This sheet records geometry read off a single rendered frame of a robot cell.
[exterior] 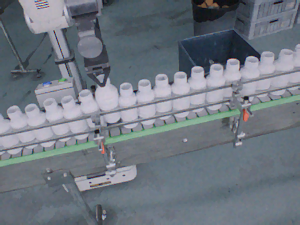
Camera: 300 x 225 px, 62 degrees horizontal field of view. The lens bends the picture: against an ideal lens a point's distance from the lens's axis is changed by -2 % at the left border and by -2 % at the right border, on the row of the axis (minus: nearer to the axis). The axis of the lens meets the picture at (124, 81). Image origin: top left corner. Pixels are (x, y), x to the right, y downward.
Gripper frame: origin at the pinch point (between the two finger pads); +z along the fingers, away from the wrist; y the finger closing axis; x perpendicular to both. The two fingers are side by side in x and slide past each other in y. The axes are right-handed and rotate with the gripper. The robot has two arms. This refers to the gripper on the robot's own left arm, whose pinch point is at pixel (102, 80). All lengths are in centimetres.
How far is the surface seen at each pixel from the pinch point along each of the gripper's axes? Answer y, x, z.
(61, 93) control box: 11.6, 16.1, 10.5
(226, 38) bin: 53, -68, 29
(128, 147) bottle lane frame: -5.7, -3.7, 26.5
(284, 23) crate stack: 178, -209, 106
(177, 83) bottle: -2.3, -22.5, 5.2
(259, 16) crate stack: 175, -172, 88
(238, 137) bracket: -11.6, -40.5, 26.4
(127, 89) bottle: 0.5, -7.1, 5.8
